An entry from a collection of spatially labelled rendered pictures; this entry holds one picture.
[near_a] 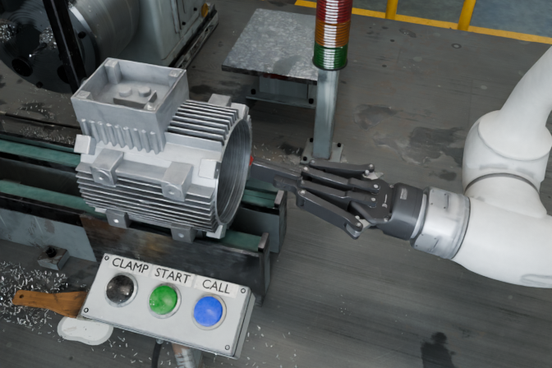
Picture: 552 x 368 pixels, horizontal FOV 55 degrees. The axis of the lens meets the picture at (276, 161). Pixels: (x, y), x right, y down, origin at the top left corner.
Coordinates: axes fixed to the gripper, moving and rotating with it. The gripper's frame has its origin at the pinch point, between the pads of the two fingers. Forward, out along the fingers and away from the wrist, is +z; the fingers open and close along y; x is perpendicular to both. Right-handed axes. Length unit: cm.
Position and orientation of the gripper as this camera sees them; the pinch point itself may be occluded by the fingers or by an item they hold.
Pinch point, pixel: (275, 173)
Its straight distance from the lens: 75.0
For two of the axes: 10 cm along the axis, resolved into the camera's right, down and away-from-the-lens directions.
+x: -1.3, 6.9, 7.1
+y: -2.7, 6.6, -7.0
